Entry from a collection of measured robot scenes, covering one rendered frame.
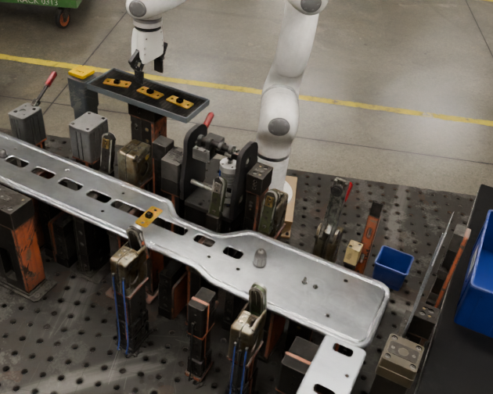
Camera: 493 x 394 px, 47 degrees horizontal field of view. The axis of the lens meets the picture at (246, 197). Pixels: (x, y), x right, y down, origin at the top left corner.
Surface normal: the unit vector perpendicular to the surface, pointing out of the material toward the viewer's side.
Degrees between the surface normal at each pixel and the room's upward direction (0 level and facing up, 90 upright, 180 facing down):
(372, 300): 0
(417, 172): 0
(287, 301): 0
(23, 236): 90
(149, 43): 90
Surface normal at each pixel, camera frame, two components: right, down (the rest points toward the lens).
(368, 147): 0.08, -0.78
